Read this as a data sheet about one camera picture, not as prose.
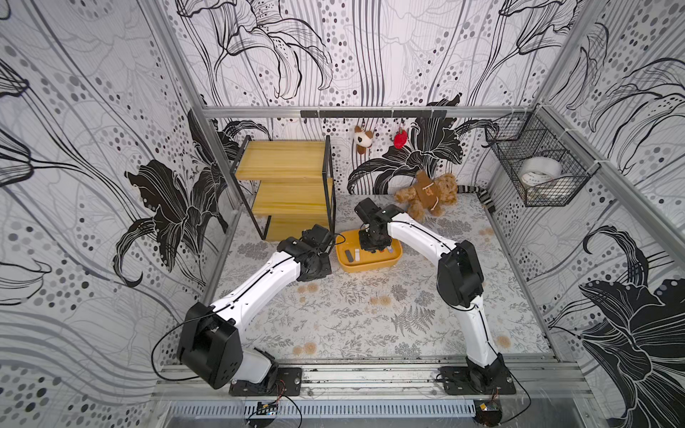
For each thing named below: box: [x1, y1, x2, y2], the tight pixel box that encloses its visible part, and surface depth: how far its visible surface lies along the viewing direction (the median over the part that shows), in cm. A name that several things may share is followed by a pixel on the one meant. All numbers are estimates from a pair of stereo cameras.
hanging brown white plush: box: [354, 124, 373, 155], surface depth 95 cm
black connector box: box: [473, 399, 503, 428], surface depth 72 cm
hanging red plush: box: [393, 130, 408, 150], surface depth 97 cm
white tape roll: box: [519, 156, 563, 188], surface depth 75 cm
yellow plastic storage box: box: [335, 229, 404, 274], surface depth 98 cm
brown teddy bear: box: [394, 169, 458, 223], surface depth 113 cm
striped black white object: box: [456, 184, 496, 214], surface depth 121 cm
